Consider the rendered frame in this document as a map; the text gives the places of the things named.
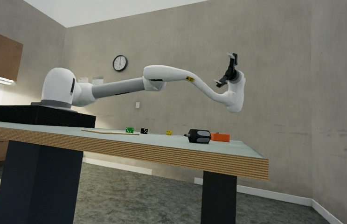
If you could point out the green die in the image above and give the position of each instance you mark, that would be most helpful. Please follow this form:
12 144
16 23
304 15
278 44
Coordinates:
129 129

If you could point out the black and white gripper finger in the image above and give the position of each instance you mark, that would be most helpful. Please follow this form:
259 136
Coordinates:
222 81
233 61

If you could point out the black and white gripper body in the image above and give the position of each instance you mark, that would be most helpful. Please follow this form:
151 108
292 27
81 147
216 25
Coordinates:
235 75

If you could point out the black die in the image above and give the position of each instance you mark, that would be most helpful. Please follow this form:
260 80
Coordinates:
144 131

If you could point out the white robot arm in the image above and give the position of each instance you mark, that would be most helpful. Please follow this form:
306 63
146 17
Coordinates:
61 91

